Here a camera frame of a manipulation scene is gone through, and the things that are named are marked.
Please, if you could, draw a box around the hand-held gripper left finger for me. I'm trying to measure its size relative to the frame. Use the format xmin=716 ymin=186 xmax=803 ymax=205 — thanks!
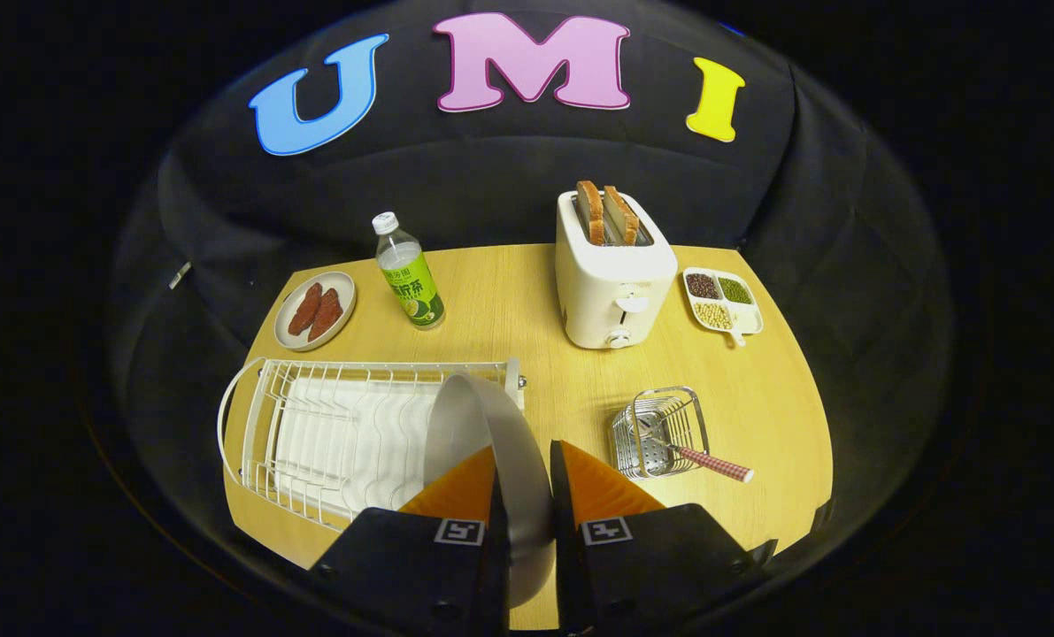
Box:
xmin=310 ymin=445 xmax=512 ymax=633

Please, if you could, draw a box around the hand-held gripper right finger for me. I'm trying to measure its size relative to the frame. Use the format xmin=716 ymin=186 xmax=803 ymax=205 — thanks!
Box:
xmin=550 ymin=440 xmax=777 ymax=636

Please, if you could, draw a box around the pale grey round plate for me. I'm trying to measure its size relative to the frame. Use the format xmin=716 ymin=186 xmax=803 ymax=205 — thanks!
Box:
xmin=423 ymin=373 xmax=554 ymax=609

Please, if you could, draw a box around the metal wire basket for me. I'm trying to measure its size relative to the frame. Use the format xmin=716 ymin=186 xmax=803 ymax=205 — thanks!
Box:
xmin=612 ymin=386 xmax=711 ymax=480

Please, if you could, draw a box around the white wire dish rack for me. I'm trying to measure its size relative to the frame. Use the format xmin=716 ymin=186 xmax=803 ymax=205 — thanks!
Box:
xmin=217 ymin=357 xmax=527 ymax=532

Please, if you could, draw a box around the spoon with red checked handle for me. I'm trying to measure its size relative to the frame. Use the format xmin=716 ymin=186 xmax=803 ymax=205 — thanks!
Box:
xmin=637 ymin=416 xmax=755 ymax=484

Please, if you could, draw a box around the white divided dish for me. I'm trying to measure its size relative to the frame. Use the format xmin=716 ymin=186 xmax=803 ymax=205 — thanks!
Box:
xmin=682 ymin=267 xmax=765 ymax=348

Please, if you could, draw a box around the white ribbed drain tray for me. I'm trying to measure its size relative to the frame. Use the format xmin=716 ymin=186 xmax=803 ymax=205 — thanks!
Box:
xmin=270 ymin=376 xmax=443 ymax=523

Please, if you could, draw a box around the white toaster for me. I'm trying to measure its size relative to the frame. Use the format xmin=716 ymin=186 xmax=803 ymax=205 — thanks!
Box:
xmin=555 ymin=188 xmax=679 ymax=349

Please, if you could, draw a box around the green label drink bottle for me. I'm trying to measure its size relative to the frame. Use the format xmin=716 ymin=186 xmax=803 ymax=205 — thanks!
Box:
xmin=372 ymin=211 xmax=446 ymax=330

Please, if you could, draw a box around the red sausage piece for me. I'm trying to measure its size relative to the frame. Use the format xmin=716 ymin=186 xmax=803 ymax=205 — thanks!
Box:
xmin=288 ymin=282 xmax=324 ymax=336
xmin=308 ymin=288 xmax=344 ymax=342

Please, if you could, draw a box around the small beige saucer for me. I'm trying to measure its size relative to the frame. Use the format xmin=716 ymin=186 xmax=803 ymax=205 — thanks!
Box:
xmin=274 ymin=271 xmax=357 ymax=352

